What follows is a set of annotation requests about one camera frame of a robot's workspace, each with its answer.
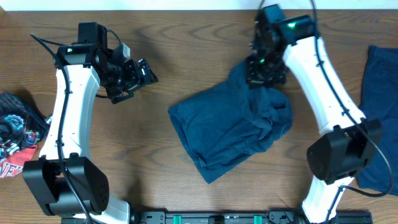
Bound dark blue shorts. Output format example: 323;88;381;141
168;62;293;184

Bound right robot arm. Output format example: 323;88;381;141
246;4;381;223

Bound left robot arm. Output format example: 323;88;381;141
22;22;158;223

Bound small black metal cylinder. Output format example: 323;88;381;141
45;114;52;124

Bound red printed garment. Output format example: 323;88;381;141
1;145;38;178

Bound dark blue garment at right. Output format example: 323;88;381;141
359;45;397;196

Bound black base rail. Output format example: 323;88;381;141
133;211;373;224

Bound black printed t-shirt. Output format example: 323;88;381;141
1;92;50;162

